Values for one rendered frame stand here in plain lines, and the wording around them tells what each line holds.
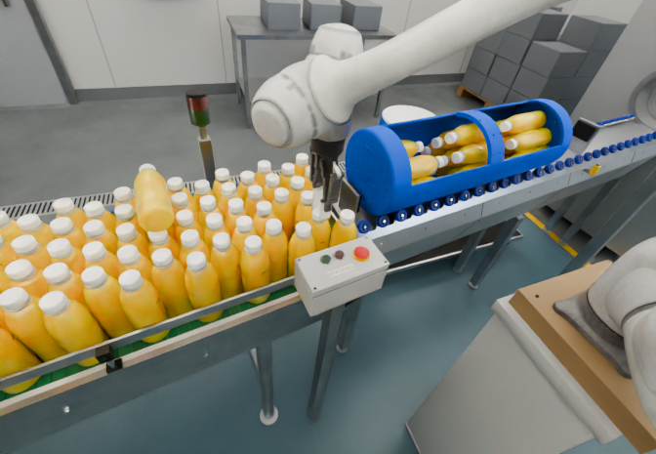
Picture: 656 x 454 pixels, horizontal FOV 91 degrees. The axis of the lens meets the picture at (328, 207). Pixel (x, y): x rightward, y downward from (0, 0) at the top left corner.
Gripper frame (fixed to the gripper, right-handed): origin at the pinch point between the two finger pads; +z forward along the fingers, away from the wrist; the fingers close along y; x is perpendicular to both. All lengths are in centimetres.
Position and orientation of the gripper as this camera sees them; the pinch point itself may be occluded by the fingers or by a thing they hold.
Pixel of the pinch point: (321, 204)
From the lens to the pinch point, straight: 84.2
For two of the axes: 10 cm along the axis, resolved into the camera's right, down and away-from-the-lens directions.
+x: -8.9, 2.4, -4.0
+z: -0.9, 7.5, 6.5
